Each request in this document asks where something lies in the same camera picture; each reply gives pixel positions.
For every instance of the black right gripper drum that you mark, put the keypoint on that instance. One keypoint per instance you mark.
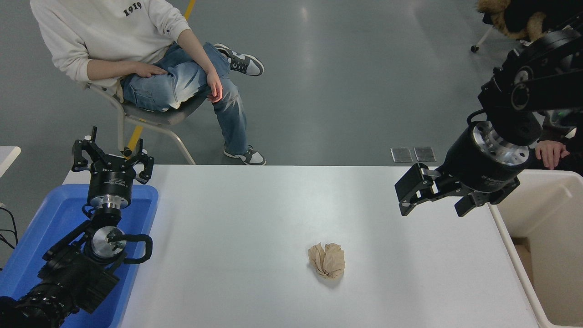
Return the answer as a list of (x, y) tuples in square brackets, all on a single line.
[(473, 168)]

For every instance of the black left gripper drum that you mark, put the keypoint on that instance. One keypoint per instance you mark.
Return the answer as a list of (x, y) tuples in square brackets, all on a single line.
[(111, 180)]

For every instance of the seated person's left forearm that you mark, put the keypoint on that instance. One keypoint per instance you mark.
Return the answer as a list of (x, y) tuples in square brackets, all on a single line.
[(195, 50)]

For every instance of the seated person's right forearm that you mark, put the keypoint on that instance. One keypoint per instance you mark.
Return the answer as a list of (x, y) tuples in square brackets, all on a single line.
[(110, 70)]

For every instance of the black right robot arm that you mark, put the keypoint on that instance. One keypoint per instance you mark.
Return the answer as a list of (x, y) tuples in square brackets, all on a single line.
[(542, 77)]

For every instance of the metal floor plate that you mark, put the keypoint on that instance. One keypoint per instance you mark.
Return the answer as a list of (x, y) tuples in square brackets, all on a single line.
[(424, 154), (401, 154)]

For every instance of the dark-clothed person's hand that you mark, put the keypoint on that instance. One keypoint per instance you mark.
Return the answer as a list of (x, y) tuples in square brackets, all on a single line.
[(551, 152)]

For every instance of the seated person's right hand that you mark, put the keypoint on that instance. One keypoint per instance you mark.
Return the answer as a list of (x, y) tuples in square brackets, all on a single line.
[(149, 69)]

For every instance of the seated person's left hand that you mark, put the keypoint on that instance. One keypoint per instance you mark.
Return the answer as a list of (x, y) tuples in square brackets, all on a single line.
[(215, 84)]

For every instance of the grey metal-legged chair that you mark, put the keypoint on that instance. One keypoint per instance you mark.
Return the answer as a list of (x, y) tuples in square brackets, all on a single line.
[(155, 117)]

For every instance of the blue plastic tray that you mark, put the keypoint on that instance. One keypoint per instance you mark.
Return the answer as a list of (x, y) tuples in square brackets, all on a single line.
[(54, 214)]

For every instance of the small white side table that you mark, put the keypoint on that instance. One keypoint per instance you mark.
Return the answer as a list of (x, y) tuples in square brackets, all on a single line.
[(7, 157)]

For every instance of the person in dark clothes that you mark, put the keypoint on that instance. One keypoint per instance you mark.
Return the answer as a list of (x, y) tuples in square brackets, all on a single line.
[(575, 155)]

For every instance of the large pale bin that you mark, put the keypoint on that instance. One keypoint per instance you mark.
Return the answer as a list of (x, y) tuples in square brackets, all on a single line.
[(555, 273)]

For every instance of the crumpled tan paper ball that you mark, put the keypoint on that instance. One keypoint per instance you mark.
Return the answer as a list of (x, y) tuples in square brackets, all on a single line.
[(327, 262)]

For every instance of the seated person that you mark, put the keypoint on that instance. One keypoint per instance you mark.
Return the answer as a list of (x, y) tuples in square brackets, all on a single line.
[(91, 32)]

